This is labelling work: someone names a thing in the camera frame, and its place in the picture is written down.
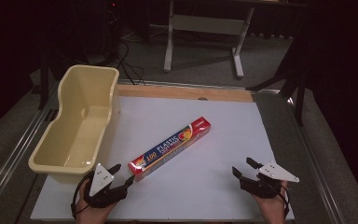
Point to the cream plastic tub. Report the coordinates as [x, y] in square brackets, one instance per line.
[76, 124]

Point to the white metal table frame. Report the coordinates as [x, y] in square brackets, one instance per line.
[206, 37]

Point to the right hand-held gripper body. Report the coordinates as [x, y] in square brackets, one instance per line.
[268, 180]

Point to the red and blue wrap box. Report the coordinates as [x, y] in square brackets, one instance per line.
[169, 148]

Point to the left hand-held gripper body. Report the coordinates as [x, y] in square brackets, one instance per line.
[101, 185]

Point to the black tripod stand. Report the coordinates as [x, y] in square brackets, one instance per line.
[284, 77]

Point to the person's left hand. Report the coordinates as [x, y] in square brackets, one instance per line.
[90, 213]

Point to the person's right hand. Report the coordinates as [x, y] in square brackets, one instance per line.
[272, 207]

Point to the wooden board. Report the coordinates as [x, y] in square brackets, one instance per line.
[185, 92]

